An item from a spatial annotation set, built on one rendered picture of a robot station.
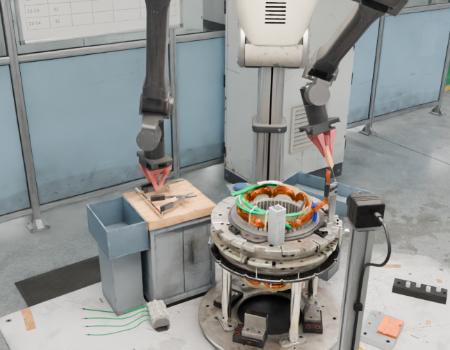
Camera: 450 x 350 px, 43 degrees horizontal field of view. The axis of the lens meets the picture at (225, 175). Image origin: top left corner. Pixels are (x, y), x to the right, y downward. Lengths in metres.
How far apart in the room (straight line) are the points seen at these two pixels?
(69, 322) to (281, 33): 1.00
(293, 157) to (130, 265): 2.52
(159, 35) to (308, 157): 2.82
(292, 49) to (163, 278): 0.75
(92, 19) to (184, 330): 2.27
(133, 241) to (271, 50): 0.68
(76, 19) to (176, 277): 2.11
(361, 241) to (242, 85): 2.94
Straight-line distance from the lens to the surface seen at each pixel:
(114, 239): 1.46
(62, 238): 3.58
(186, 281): 1.63
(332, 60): 1.50
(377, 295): 1.74
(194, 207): 1.53
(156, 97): 1.45
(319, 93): 1.50
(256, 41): 1.70
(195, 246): 1.58
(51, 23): 3.37
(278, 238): 1.31
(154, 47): 1.35
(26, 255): 3.47
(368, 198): 0.88
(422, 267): 1.91
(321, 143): 1.58
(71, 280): 3.16
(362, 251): 0.91
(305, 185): 1.76
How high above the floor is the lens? 1.78
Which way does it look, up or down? 25 degrees down
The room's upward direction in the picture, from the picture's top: 1 degrees clockwise
